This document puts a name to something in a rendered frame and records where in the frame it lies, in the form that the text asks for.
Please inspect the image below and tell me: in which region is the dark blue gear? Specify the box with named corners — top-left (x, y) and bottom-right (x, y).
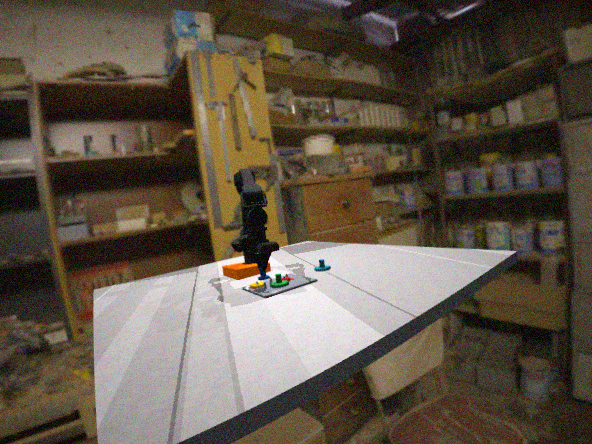
top-left (257, 268), bottom-right (270, 280)

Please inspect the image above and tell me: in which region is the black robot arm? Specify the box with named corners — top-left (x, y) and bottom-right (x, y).
top-left (231, 169), bottom-right (268, 265)

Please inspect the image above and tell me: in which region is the teal gear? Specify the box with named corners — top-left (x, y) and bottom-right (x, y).
top-left (314, 259), bottom-right (331, 272)

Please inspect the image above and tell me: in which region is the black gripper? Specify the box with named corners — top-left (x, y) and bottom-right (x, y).
top-left (244, 225), bottom-right (279, 272)

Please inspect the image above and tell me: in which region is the green gear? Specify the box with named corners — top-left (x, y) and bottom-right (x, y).
top-left (270, 274), bottom-right (289, 288)

